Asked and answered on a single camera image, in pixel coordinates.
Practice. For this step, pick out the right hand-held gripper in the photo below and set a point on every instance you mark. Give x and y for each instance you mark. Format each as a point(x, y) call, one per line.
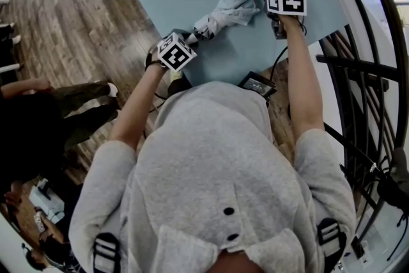
point(287, 0)

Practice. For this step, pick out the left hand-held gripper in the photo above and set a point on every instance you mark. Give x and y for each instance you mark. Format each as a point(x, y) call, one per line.
point(176, 52)

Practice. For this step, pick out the person's right forearm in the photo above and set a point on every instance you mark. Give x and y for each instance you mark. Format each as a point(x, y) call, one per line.
point(300, 73)

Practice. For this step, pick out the black box device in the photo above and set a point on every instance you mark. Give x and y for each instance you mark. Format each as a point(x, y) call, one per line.
point(257, 85)

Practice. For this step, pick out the grey fleece sweater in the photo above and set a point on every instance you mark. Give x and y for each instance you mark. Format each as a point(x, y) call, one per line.
point(207, 169)

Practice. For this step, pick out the black metal railing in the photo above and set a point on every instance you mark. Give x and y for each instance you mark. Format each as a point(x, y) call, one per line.
point(367, 80)

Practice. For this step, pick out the person's left forearm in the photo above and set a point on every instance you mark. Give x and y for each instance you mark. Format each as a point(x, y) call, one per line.
point(137, 105)

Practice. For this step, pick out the light blue umbrella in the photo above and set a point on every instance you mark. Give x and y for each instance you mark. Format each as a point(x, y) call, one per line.
point(225, 11)

